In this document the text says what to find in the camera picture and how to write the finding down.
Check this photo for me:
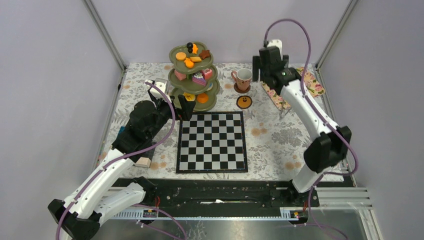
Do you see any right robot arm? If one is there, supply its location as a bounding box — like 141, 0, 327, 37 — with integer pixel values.
252, 46, 352, 206

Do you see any dark brown round coaster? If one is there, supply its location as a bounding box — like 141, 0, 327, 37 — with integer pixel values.
233, 84, 251, 94

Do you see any blue frosted donut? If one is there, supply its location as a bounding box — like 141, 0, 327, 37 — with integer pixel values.
206, 82, 214, 91

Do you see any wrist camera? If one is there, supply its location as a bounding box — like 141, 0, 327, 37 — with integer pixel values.
144, 78, 170, 99
266, 39, 283, 56

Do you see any orange fish cookie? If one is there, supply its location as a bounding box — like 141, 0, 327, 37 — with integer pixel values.
183, 57, 194, 69
192, 43, 198, 55

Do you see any large pink mug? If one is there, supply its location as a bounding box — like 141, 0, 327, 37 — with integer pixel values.
231, 68, 253, 90

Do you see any black white chessboard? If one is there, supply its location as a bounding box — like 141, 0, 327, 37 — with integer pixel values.
176, 111, 248, 174

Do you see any square orange cracker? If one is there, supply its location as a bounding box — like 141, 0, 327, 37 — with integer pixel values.
189, 56, 202, 63

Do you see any green three-tier dessert stand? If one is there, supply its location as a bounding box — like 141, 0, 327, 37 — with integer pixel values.
168, 41, 220, 112

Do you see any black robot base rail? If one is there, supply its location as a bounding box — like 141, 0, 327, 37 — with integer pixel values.
109, 177, 321, 220

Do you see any wooden block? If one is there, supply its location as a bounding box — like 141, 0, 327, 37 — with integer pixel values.
134, 157, 152, 168

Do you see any round orange biscuit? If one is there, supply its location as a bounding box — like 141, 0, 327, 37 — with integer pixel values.
175, 51, 187, 61

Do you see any purple cake slice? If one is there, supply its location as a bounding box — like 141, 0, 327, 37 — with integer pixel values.
192, 72, 207, 86

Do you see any yellow frosted donut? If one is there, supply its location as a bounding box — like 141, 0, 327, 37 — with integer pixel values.
183, 92, 196, 102

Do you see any floral serving tray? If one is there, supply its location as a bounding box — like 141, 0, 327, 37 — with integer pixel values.
262, 69, 326, 110

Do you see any blue brick on stick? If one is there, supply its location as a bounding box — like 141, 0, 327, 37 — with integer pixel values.
116, 126, 125, 140

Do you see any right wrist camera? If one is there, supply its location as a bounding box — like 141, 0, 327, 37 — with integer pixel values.
266, 39, 283, 56

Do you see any brown star cookie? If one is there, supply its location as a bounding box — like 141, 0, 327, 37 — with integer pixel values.
198, 49, 211, 60

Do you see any pink swirl roll cake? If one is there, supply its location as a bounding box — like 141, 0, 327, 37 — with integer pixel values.
174, 70, 187, 81

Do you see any orange round pastry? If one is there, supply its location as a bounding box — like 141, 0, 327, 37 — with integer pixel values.
196, 93, 209, 104

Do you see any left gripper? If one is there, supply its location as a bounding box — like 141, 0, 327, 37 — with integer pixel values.
147, 89, 196, 139

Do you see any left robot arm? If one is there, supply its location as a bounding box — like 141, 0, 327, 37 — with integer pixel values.
47, 91, 196, 240

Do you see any orange smiley face coaster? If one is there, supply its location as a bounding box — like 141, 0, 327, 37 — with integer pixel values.
236, 95, 253, 109

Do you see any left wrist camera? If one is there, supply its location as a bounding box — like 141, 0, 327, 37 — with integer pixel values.
144, 78, 170, 99

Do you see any pink cake slice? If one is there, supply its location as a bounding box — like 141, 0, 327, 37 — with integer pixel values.
201, 68, 214, 81

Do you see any floral tablecloth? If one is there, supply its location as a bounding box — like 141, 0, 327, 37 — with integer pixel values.
99, 63, 310, 181

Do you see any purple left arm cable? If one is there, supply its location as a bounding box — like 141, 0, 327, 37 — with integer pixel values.
55, 81, 176, 240

